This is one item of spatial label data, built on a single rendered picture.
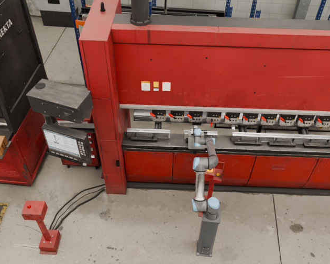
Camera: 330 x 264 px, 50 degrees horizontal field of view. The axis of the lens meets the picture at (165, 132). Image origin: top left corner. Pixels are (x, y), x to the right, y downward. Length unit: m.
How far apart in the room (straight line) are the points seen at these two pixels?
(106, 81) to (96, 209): 1.89
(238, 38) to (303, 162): 1.86
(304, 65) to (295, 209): 2.04
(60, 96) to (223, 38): 1.51
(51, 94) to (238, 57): 1.73
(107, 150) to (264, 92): 1.82
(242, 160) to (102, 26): 2.22
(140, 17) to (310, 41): 1.52
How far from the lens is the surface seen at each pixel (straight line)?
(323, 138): 4.45
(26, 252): 4.58
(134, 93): 3.69
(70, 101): 3.08
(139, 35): 3.27
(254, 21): 3.49
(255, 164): 4.39
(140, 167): 4.40
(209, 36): 3.26
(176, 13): 5.32
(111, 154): 4.10
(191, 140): 3.98
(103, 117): 3.69
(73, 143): 3.35
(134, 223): 4.50
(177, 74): 3.50
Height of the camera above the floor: 3.91
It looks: 46 degrees down
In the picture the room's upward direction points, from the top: 1 degrees clockwise
